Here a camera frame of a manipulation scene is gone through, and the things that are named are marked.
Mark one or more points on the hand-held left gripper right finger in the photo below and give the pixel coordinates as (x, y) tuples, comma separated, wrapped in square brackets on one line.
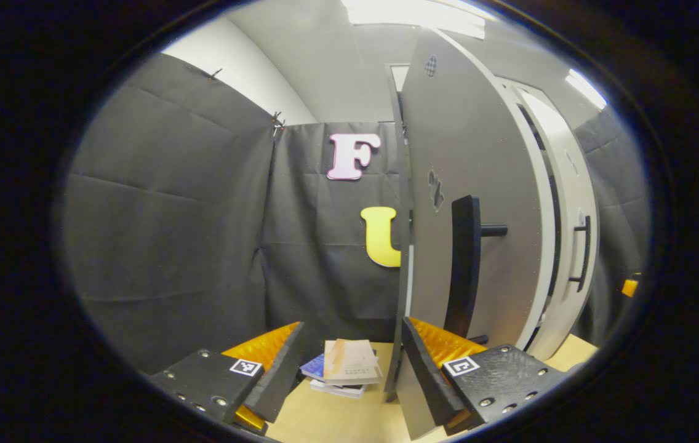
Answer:
[(426, 375)]

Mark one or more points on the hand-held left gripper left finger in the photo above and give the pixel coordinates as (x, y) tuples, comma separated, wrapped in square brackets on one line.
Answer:
[(275, 381)]

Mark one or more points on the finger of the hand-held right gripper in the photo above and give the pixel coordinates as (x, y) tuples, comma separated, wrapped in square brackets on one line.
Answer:
[(631, 288)]

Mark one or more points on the grey cabinet door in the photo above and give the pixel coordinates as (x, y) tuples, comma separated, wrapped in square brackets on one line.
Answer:
[(479, 141), (571, 184)]

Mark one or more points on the grey shoe cabinet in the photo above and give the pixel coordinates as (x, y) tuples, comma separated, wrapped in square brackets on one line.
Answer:
[(405, 184)]

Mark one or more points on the blue cover book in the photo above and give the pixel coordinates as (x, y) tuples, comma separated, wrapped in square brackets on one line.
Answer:
[(314, 368)]

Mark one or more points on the white book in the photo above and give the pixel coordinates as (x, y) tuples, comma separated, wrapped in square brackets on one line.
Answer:
[(337, 390)]

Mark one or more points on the tan cover book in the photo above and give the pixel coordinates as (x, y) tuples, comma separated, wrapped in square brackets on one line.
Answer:
[(352, 363)]

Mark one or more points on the black backdrop cloth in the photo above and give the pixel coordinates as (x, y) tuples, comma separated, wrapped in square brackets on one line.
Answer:
[(189, 215), (617, 197)]

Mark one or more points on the small ceiling light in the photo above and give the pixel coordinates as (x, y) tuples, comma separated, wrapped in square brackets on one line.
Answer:
[(586, 89)]

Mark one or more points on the large ceiling light panel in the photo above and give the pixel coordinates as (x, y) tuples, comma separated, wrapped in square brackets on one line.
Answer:
[(417, 15)]

